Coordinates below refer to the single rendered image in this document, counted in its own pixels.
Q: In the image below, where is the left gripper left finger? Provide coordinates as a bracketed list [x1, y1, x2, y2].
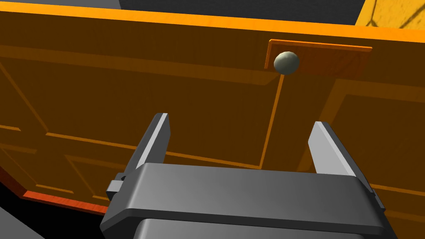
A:
[124, 112, 171, 176]

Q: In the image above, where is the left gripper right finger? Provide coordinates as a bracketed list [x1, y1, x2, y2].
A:
[308, 121, 386, 210]

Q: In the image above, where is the orange wooden door leaf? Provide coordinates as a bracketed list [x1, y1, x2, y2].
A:
[0, 10, 425, 239]

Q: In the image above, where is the grey round door knob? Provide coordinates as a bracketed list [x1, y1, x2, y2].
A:
[274, 51, 300, 76]

